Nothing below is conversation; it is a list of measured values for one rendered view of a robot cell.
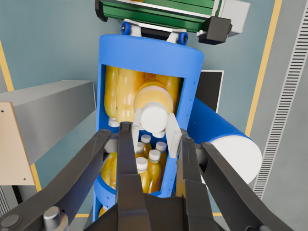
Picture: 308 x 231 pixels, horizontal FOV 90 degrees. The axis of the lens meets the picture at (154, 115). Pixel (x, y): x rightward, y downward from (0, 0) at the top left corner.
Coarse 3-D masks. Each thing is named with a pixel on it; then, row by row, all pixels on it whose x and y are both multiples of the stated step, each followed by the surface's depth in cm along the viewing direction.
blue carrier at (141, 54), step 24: (120, 48) 32; (144, 48) 30; (168, 48) 31; (192, 48) 33; (168, 72) 32; (192, 72) 36; (192, 96) 40; (96, 120) 44; (168, 168) 43; (96, 192) 49; (168, 192) 49; (96, 216) 64
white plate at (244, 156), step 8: (232, 136) 59; (240, 136) 60; (216, 144) 60; (224, 144) 60; (232, 144) 60; (240, 144) 60; (248, 144) 60; (224, 152) 61; (232, 152) 61; (240, 152) 62; (248, 152) 62; (256, 152) 62; (232, 160) 63; (240, 160) 63; (248, 160) 63; (256, 160) 63; (240, 168) 64; (248, 168) 64; (256, 168) 64; (248, 176) 66
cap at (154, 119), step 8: (152, 104) 22; (144, 112) 21; (152, 112) 21; (160, 112) 21; (144, 120) 21; (152, 120) 21; (160, 120) 21; (144, 128) 21; (152, 128) 22; (160, 128) 22
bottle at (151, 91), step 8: (152, 80) 35; (144, 88) 26; (152, 88) 26; (160, 88) 26; (136, 96) 27; (144, 96) 24; (152, 96) 24; (160, 96) 24; (168, 96) 26; (136, 104) 25; (144, 104) 24; (160, 104) 23; (168, 104) 24; (168, 112) 24
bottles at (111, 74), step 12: (108, 72) 44; (108, 84) 45; (180, 84) 48; (108, 96) 46; (180, 96) 50; (108, 108) 47; (144, 144) 62; (156, 144) 59; (144, 156) 57; (108, 168) 54; (108, 180) 56
